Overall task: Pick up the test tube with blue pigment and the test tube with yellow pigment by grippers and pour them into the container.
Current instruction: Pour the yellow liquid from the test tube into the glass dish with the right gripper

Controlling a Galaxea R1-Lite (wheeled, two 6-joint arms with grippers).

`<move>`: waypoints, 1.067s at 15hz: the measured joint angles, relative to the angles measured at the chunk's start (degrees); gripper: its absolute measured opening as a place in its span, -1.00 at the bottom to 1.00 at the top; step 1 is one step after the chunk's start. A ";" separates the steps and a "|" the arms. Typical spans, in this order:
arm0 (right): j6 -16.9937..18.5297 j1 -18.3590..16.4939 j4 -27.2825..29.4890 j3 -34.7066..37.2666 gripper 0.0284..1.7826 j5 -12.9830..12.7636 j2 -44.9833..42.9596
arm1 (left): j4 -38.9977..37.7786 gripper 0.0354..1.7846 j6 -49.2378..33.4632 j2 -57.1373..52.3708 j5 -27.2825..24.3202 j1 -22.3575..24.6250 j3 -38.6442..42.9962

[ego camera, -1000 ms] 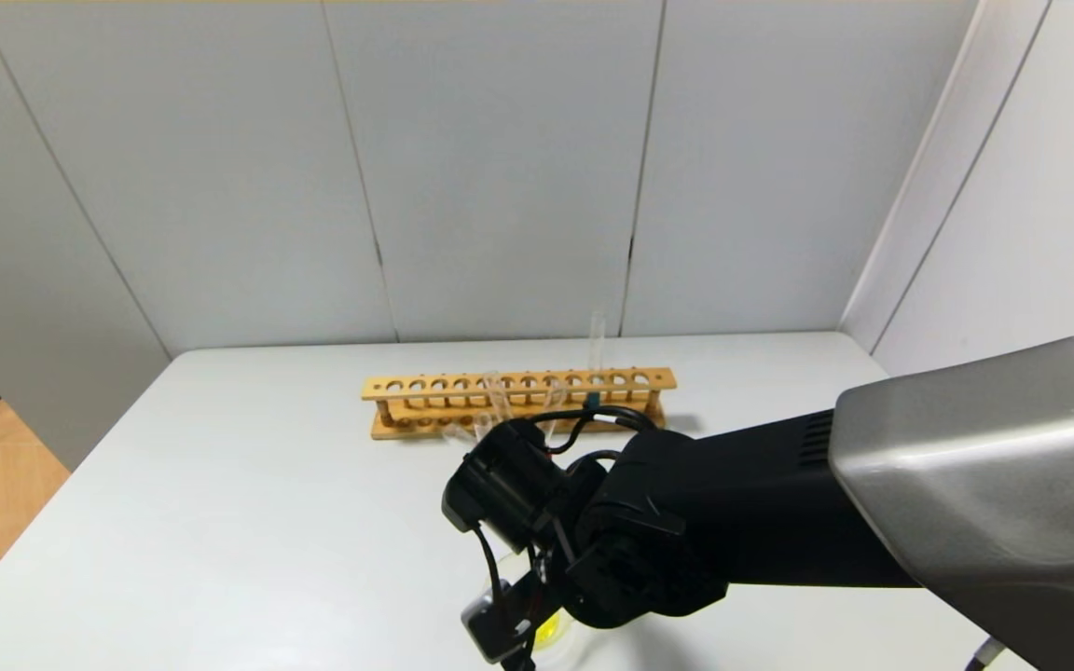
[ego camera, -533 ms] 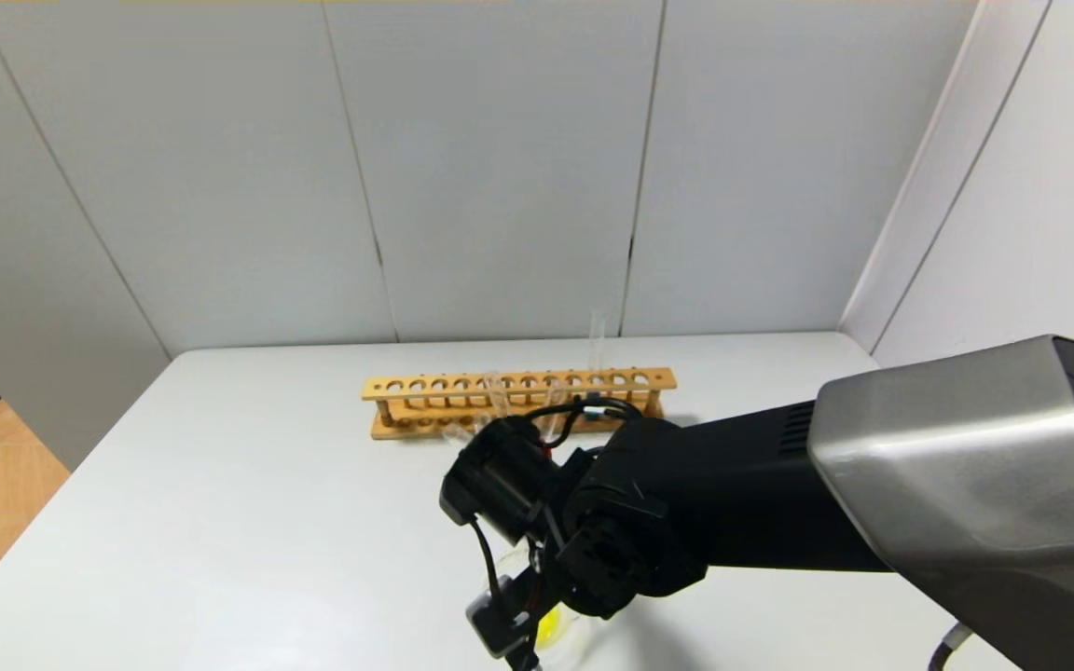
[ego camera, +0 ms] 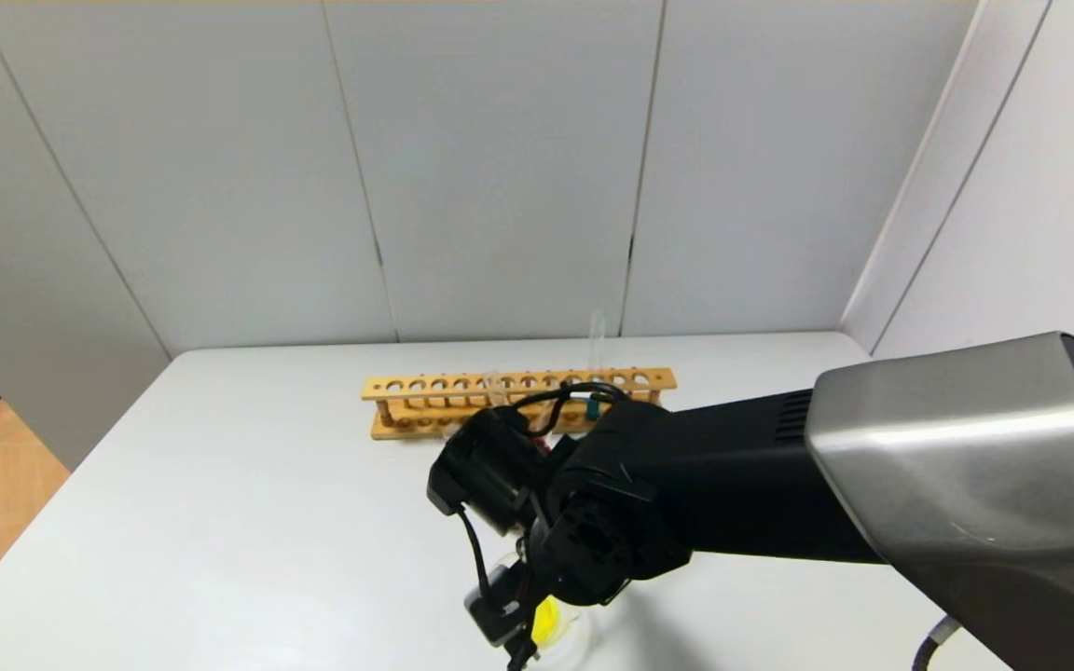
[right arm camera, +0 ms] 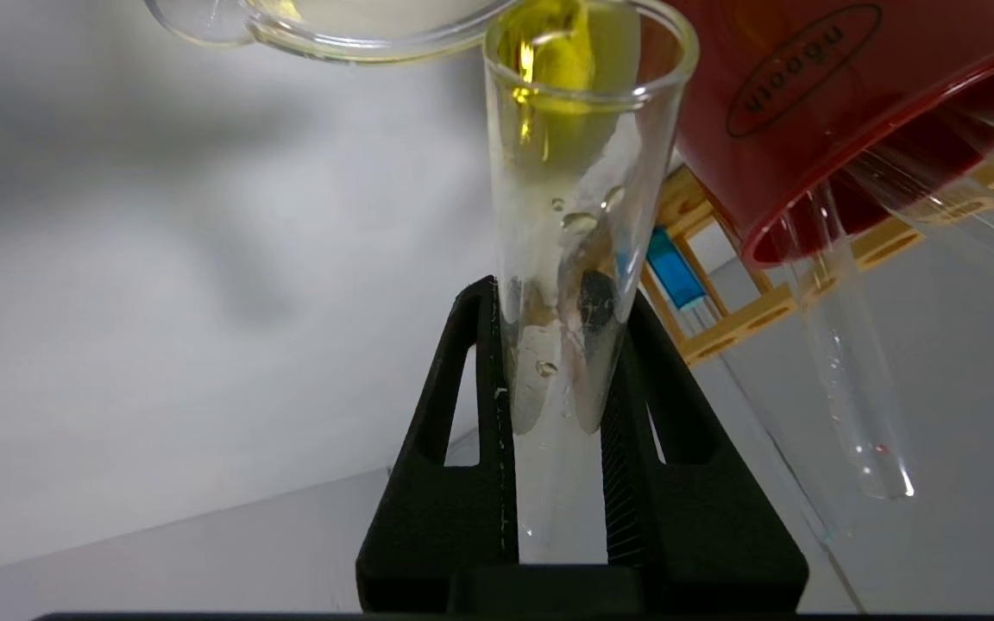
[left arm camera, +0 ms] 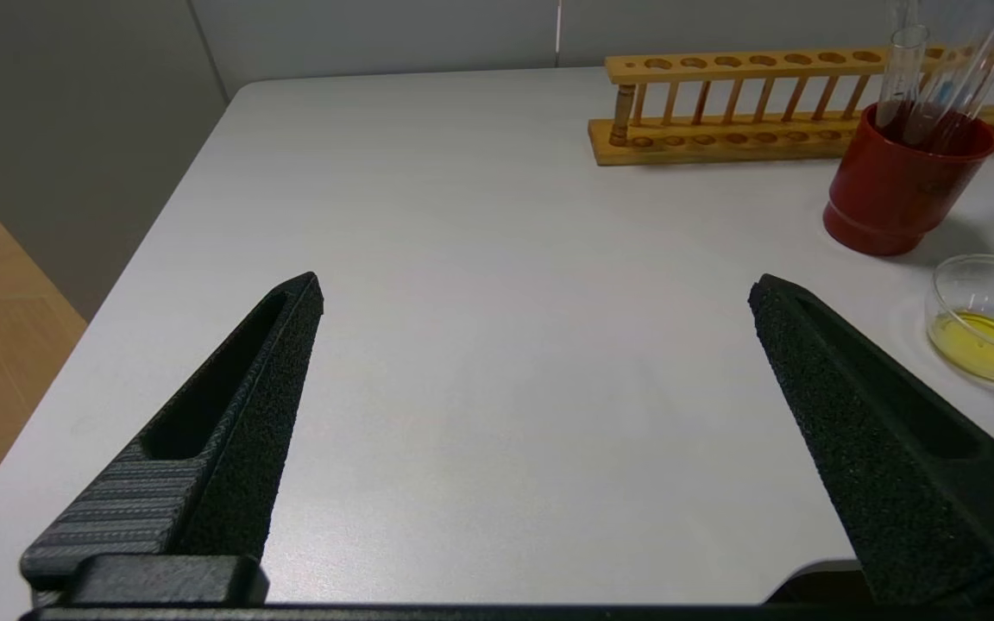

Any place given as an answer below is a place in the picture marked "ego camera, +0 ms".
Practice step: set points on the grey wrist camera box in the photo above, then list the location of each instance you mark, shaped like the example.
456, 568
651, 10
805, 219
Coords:
495, 606

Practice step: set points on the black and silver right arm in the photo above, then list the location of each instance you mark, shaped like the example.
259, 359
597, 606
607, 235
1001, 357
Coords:
779, 485

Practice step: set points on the wooden test tube rack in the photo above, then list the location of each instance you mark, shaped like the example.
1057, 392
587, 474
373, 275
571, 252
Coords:
406, 424

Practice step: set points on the clear glass beaker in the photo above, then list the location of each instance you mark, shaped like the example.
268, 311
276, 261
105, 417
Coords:
574, 643

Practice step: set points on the test tube with blue pigment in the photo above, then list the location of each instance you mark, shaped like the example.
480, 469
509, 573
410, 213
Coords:
597, 345

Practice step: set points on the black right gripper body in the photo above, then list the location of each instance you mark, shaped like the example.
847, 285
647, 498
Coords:
496, 619

